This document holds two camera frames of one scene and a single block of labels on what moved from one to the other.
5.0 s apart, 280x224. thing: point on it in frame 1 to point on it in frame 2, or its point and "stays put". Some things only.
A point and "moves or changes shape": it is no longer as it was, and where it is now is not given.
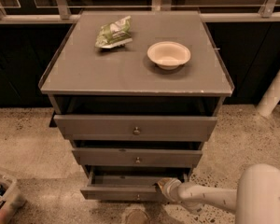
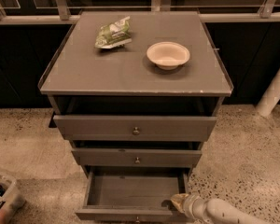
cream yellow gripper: x=172 y=188 to x=189 y=204
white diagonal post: x=275 y=91 stays put
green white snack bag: x=113 y=35 stays put
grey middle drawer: x=135 y=157 stays put
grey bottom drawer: x=127 y=185 moves or changes shape
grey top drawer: x=133 y=127 stays put
